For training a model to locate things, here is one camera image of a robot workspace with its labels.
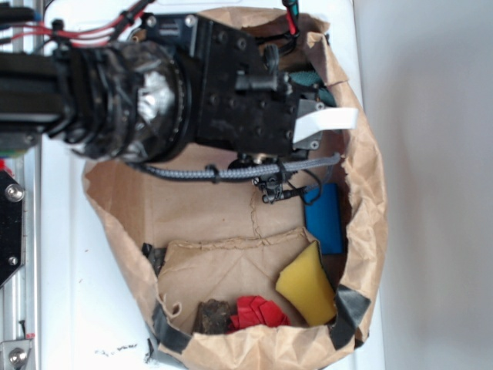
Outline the black metal bracket plate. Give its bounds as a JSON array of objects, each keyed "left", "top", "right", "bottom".
[{"left": 0, "top": 170, "right": 25, "bottom": 288}]

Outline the red crumpled plastic piece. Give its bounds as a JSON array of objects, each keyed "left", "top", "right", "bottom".
[{"left": 227, "top": 295, "right": 291, "bottom": 333}]

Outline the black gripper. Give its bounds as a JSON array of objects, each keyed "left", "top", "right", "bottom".
[{"left": 144, "top": 14, "right": 321, "bottom": 156}]

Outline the dark brown block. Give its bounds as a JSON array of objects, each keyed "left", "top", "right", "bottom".
[{"left": 193, "top": 299, "right": 232, "bottom": 335}]

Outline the grey braided cable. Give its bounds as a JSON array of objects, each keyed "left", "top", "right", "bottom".
[{"left": 134, "top": 152, "right": 341, "bottom": 183}]

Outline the blue rectangular block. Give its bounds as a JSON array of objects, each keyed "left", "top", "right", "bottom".
[{"left": 304, "top": 183, "right": 344, "bottom": 255}]

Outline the white flat ribbon cable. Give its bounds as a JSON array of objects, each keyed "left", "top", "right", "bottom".
[{"left": 293, "top": 107, "right": 358, "bottom": 142}]

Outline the brown paper bag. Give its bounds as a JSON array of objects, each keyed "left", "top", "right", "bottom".
[{"left": 82, "top": 6, "right": 388, "bottom": 370}]

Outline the aluminium frame rail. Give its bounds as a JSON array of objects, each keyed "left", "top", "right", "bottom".
[{"left": 1, "top": 1, "right": 51, "bottom": 369}]

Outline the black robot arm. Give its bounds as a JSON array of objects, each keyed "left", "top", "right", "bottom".
[{"left": 1, "top": 2, "right": 318, "bottom": 163}]

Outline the yellow sponge wedge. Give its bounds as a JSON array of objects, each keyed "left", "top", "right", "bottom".
[{"left": 275, "top": 241, "right": 337, "bottom": 326}]

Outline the light blue cloth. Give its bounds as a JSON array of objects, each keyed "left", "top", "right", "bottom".
[{"left": 290, "top": 70, "right": 337, "bottom": 108}]

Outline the silver corner bracket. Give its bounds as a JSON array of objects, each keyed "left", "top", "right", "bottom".
[{"left": 0, "top": 339, "right": 35, "bottom": 370}]

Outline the red and black wire bundle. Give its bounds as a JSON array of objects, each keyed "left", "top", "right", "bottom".
[{"left": 0, "top": 0, "right": 155, "bottom": 51}]

